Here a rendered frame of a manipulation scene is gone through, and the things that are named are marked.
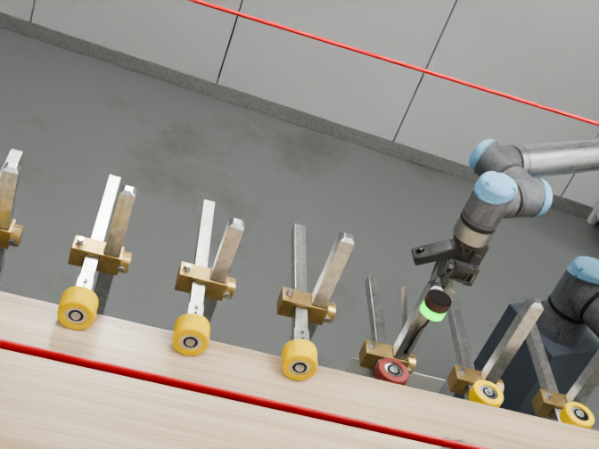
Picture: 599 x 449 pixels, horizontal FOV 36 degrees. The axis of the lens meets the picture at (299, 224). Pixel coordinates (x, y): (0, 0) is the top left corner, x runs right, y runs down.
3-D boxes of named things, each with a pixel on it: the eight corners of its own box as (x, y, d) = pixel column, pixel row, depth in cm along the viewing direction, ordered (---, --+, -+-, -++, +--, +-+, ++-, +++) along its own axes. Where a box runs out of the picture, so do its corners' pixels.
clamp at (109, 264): (71, 248, 214) (76, 232, 211) (128, 263, 216) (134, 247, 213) (67, 265, 209) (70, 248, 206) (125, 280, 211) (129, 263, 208)
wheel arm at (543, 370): (520, 330, 268) (527, 319, 265) (530, 332, 268) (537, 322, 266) (555, 445, 232) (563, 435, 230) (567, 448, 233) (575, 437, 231)
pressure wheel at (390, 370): (361, 384, 227) (377, 352, 221) (390, 391, 229) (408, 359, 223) (363, 408, 221) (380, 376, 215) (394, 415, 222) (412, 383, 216)
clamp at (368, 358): (358, 352, 233) (365, 338, 230) (407, 364, 236) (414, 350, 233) (359, 368, 228) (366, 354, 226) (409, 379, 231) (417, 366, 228)
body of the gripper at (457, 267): (470, 289, 223) (491, 252, 217) (437, 281, 222) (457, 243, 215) (464, 270, 229) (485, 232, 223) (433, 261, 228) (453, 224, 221)
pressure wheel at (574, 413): (539, 437, 233) (561, 408, 227) (553, 424, 239) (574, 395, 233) (565, 459, 230) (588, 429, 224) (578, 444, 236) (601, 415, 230)
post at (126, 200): (82, 336, 228) (122, 182, 201) (95, 338, 228) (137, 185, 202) (79, 346, 225) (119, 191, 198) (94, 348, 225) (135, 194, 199)
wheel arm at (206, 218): (200, 208, 241) (203, 197, 239) (213, 211, 242) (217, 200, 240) (182, 337, 201) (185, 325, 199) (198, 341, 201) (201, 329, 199)
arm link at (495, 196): (529, 191, 209) (497, 193, 204) (504, 233, 216) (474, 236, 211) (504, 167, 215) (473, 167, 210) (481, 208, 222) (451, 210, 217)
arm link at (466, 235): (463, 229, 212) (456, 205, 219) (454, 245, 214) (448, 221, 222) (497, 238, 213) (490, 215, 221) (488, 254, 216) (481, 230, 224)
